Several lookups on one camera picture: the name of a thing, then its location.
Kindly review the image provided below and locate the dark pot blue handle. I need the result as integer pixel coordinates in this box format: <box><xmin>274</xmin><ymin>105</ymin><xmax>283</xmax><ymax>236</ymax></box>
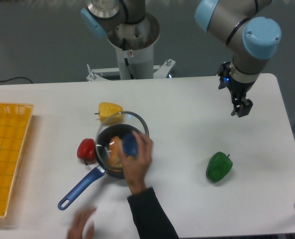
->
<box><xmin>57</xmin><ymin>124</ymin><xmax>140</xmax><ymax>211</ymax></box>

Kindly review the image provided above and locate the green bell pepper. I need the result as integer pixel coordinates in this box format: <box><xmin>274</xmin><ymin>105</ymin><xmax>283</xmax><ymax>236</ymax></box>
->
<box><xmin>206</xmin><ymin>151</ymin><xmax>233</xmax><ymax>183</ymax></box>

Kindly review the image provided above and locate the yellow woven basket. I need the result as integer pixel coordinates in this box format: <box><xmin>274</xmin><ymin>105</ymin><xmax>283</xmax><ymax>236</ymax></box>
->
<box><xmin>0</xmin><ymin>102</ymin><xmax>34</xmax><ymax>218</ymax></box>

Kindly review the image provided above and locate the person left hand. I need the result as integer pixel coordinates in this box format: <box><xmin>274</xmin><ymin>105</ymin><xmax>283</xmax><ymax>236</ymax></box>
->
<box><xmin>67</xmin><ymin>207</ymin><xmax>97</xmax><ymax>239</ymax></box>

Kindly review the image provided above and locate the glass lid blue knob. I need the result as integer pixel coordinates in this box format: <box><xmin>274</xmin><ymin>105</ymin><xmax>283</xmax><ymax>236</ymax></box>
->
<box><xmin>97</xmin><ymin>111</ymin><xmax>149</xmax><ymax>159</ymax></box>

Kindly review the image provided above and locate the black cable on floor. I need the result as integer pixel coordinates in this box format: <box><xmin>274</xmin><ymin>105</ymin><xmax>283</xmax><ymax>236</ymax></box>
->
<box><xmin>0</xmin><ymin>76</ymin><xmax>34</xmax><ymax>84</ymax></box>

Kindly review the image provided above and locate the red bell pepper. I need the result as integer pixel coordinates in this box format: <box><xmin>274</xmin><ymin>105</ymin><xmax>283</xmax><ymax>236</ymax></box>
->
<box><xmin>77</xmin><ymin>138</ymin><xmax>96</xmax><ymax>165</ymax></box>

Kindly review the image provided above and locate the person right hand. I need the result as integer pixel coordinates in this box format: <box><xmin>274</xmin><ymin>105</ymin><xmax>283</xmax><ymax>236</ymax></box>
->
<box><xmin>118</xmin><ymin>131</ymin><xmax>153</xmax><ymax>195</ymax></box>

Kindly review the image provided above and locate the dark sleeved right forearm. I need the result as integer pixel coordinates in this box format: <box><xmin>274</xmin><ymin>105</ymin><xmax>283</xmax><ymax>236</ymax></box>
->
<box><xmin>127</xmin><ymin>187</ymin><xmax>179</xmax><ymax>239</ymax></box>

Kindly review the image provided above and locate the yellow bell pepper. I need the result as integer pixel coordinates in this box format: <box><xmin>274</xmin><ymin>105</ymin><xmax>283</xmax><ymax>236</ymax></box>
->
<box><xmin>95</xmin><ymin>102</ymin><xmax>123</xmax><ymax>124</ymax></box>

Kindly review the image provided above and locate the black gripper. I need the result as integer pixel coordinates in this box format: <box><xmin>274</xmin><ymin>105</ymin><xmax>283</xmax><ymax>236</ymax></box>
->
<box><xmin>217</xmin><ymin>62</ymin><xmax>259</xmax><ymax>118</ymax></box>

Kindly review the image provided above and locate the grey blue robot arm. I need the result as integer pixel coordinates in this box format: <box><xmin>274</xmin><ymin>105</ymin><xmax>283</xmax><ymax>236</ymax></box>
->
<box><xmin>81</xmin><ymin>0</ymin><xmax>282</xmax><ymax>117</ymax></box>

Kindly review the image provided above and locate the golden pastry bread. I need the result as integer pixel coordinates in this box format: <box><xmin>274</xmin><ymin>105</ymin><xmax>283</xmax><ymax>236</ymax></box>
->
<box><xmin>108</xmin><ymin>136</ymin><xmax>123</xmax><ymax>171</ymax></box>

